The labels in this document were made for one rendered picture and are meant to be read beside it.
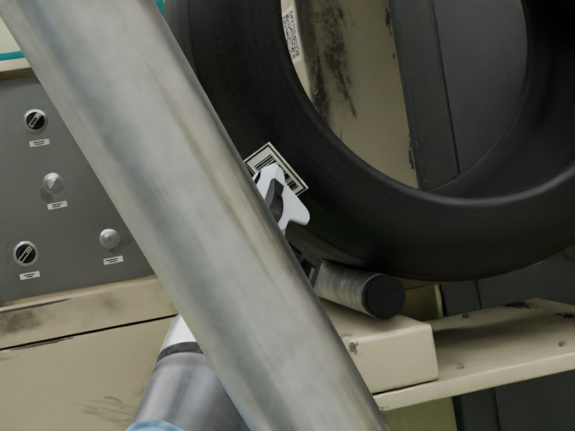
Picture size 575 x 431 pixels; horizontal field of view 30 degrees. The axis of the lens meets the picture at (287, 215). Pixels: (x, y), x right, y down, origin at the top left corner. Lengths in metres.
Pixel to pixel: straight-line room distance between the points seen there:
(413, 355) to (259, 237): 0.45
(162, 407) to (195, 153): 0.25
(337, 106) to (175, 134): 0.82
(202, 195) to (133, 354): 1.04
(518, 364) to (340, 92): 0.49
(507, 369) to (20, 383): 0.81
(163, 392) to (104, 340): 0.84
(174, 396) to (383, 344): 0.32
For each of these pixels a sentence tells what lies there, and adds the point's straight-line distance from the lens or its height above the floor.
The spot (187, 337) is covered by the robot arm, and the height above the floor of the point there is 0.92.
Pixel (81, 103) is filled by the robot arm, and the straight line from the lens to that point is 0.65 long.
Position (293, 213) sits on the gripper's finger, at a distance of 1.02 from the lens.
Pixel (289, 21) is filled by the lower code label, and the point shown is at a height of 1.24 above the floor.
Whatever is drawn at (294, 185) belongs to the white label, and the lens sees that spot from 1.06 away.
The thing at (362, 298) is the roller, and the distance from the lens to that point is 1.08.
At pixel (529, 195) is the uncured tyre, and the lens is 1.12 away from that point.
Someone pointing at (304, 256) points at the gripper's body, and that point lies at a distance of 0.98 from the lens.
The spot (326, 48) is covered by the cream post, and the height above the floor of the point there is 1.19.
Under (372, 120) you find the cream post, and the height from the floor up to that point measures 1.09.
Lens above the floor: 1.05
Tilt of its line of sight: 3 degrees down
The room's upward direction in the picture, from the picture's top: 10 degrees counter-clockwise
